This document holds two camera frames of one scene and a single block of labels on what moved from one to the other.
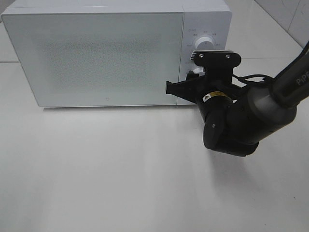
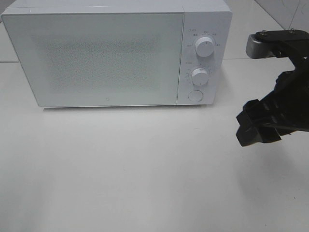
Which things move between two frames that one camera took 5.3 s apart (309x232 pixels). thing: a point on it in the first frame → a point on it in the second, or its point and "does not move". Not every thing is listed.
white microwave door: [98, 59] does not move
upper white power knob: [204, 43] does not move
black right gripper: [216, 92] → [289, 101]
